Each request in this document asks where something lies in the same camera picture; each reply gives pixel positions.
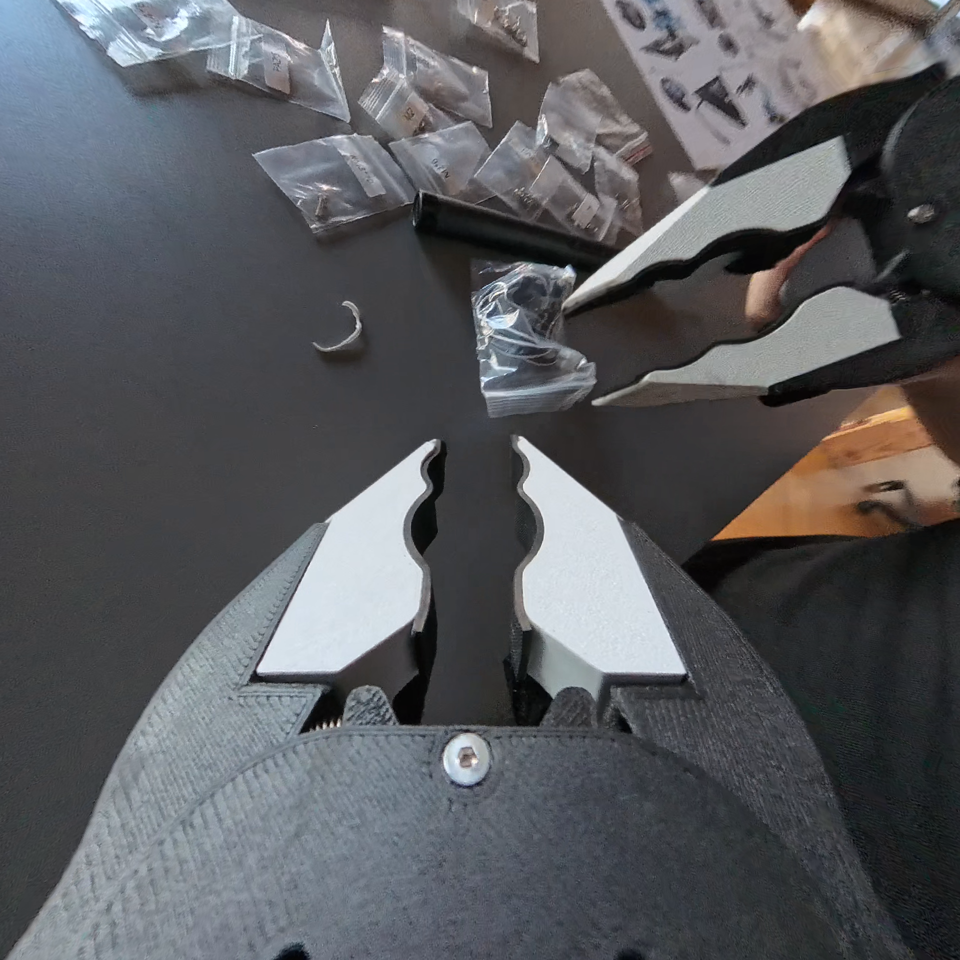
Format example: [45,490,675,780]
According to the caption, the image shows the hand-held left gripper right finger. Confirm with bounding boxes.
[510,435,689,706]

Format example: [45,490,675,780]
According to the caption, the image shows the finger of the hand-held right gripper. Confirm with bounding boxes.
[561,135,858,316]
[591,283,903,410]

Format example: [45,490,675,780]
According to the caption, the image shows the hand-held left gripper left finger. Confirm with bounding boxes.
[255,438,449,685]

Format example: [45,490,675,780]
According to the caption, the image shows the clear bag of cables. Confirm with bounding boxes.
[470,258,599,419]

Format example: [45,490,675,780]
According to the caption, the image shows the dark grey desk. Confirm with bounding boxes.
[0,0,912,939]

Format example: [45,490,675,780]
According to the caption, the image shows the person's right hand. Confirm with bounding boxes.
[746,240,808,328]

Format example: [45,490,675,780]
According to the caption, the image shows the printed instruction sheet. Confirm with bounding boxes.
[600,0,834,170]

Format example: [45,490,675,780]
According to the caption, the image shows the black chair base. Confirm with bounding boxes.
[855,480,960,526]

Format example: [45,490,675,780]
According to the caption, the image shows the black screwdriver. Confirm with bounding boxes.
[414,189,618,273]

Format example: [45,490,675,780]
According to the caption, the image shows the curved white plastic scrap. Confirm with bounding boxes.
[311,300,366,355]

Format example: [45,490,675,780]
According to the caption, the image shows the person's dark clothing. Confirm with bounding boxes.
[684,517,960,960]

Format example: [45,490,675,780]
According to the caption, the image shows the pile of clear screw bags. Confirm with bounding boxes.
[52,0,650,241]

